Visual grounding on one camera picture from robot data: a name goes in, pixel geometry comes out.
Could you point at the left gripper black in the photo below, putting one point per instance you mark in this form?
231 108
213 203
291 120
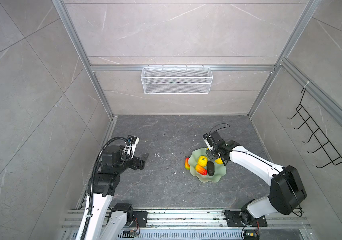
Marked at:
134 165

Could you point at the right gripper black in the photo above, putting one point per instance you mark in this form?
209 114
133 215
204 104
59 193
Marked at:
208 152

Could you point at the dark fake avocado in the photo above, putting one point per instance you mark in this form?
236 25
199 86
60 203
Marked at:
210 168

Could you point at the yellow fake lemon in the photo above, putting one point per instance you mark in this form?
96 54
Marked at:
202 161

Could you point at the green wavy fruit bowl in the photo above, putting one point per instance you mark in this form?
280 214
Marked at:
220 170

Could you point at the red yellow fake mango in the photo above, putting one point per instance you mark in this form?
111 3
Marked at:
201 170

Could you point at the yellow fake banana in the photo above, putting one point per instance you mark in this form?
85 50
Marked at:
219 161

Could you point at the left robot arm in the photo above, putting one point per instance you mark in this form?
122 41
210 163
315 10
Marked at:
96 223

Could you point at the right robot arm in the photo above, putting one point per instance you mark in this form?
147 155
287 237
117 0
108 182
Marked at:
286 187

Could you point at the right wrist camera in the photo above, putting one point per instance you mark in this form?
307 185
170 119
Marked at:
208 141

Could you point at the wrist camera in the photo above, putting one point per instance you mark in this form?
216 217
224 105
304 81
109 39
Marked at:
208 141
131 147

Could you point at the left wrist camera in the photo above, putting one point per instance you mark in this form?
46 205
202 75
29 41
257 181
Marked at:
131 147

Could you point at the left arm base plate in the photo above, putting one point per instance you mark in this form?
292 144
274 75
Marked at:
136 219

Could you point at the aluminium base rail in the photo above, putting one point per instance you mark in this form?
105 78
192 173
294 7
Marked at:
210 224

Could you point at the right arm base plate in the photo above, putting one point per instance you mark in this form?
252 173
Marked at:
242 219

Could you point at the white wire mesh basket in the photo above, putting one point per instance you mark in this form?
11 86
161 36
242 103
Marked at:
176 80

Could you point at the black wire hook rack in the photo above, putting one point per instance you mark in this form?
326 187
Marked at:
324 144

